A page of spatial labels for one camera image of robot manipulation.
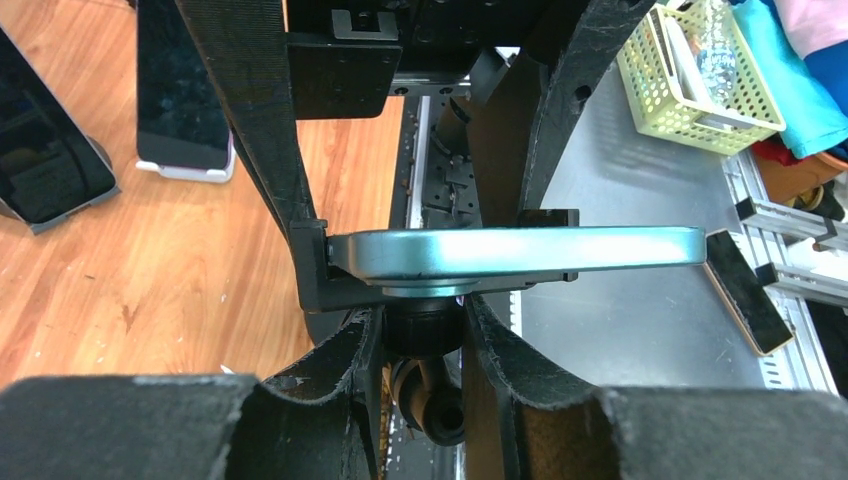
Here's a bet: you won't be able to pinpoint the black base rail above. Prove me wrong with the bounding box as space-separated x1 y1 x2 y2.
387 92 525 480

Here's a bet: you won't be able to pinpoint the green perforated basket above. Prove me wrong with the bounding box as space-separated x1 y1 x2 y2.
617 1 786 155

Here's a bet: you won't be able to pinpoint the pink phone on white stand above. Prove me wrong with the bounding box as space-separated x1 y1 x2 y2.
136 0 231 172

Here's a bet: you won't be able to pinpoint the white phone stand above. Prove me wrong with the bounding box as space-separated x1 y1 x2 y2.
135 156 235 184

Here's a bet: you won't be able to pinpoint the black round-base clamp stand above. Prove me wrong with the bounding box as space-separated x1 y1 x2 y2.
287 211 574 446

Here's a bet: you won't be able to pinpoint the white phone on grey stand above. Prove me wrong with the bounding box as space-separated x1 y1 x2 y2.
0 26 119 227

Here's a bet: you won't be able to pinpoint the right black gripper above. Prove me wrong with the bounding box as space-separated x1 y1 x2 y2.
177 0 654 232

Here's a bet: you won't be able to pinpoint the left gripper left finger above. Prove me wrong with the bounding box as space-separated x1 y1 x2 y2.
1 308 380 479

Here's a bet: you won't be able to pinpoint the phone on metal table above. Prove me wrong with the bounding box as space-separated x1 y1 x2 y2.
704 230 794 357

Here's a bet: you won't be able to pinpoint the aluminium frame rails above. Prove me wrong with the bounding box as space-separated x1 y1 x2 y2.
722 152 847 394

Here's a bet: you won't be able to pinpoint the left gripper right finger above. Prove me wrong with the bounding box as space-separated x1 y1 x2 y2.
462 296 847 479

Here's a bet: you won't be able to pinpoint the pile of coloured cloths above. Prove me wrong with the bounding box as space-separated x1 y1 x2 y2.
732 1 847 204

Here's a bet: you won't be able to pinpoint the teal smartphone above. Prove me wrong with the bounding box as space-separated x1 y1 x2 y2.
328 226 706 298

